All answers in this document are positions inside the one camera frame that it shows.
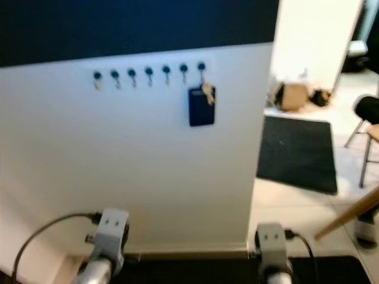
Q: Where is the brown cardboard box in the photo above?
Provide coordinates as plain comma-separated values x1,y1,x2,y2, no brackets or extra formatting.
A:
275,82,309,112

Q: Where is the metal frame chair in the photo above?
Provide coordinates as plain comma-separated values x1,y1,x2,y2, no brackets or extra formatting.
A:
343,93,379,189

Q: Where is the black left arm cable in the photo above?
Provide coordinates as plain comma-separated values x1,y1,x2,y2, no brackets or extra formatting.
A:
12,212,102,282

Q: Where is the dark shoe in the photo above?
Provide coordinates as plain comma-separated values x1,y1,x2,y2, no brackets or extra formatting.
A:
355,210,379,250

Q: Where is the wooden stick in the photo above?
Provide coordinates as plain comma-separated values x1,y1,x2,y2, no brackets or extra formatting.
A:
313,201,379,241

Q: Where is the dark doormat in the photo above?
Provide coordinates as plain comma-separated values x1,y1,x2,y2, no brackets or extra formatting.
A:
121,256,359,284

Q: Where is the black floor mat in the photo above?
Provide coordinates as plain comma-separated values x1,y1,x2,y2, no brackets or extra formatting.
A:
256,115,339,195

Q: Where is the navy card holder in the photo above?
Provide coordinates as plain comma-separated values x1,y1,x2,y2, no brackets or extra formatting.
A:
188,86,217,127

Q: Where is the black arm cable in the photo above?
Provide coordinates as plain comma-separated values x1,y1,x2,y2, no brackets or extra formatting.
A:
12,212,102,282
284,229,319,284

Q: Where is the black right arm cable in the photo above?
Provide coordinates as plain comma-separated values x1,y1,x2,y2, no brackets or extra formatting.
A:
284,229,319,284

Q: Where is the brass keys bunch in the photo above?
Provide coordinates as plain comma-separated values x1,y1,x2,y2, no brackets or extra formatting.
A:
201,82,215,106

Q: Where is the white door panel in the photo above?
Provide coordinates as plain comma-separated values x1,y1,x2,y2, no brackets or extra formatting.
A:
269,0,365,92

